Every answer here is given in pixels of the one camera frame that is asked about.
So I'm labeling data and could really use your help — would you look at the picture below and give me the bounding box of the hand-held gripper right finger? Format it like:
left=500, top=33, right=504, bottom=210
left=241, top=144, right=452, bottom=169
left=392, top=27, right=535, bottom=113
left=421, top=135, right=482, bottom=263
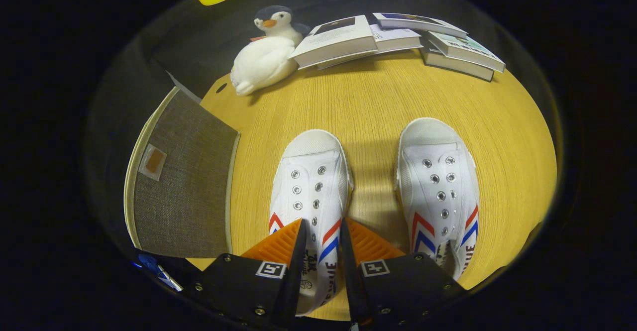
left=340, top=217, right=468, bottom=329

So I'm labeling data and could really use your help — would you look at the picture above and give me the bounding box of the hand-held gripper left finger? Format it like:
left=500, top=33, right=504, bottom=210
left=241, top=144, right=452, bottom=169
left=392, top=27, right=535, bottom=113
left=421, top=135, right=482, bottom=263
left=182, top=218, right=309, bottom=329

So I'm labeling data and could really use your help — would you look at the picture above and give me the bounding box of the white canvas shoe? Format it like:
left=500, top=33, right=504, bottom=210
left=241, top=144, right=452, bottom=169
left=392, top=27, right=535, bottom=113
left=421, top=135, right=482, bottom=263
left=396, top=117, right=481, bottom=281
left=269, top=129, right=354, bottom=317

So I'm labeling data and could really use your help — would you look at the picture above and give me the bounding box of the grey fabric storage box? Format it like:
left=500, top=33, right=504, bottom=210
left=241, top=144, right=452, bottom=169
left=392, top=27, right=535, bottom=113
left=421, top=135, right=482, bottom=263
left=123, top=86, right=242, bottom=259

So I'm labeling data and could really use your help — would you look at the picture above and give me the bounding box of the white round plush toy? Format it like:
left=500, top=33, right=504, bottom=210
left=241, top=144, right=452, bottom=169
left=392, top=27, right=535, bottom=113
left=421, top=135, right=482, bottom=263
left=230, top=36, right=299, bottom=97

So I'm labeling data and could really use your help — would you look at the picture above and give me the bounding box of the dark thick book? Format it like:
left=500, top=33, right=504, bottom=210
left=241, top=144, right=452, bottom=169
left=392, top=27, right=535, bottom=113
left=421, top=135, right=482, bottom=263
left=421, top=40, right=494, bottom=82

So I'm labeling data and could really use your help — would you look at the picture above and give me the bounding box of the white book with portrait cover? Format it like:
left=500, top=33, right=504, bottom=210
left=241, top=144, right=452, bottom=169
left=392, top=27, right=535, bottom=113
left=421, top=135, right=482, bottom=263
left=290, top=15, right=379, bottom=69

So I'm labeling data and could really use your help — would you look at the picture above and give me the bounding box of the plain white book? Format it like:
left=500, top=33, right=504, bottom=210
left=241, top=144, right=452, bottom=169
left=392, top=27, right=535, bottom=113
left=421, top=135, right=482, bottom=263
left=318, top=24, right=424, bottom=70

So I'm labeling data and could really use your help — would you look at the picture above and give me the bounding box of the book with pale green cover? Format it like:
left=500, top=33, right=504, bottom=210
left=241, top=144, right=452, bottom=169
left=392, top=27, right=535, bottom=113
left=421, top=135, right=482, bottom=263
left=425, top=31, right=506, bottom=73

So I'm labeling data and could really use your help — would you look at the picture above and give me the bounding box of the penguin plush toy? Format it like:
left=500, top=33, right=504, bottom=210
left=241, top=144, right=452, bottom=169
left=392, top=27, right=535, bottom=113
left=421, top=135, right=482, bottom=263
left=251, top=5, right=312, bottom=48

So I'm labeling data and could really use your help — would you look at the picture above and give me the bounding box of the white book with blue picture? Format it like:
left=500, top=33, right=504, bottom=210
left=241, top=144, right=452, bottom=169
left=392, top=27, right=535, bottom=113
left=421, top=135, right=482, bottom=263
left=372, top=12, right=468, bottom=39

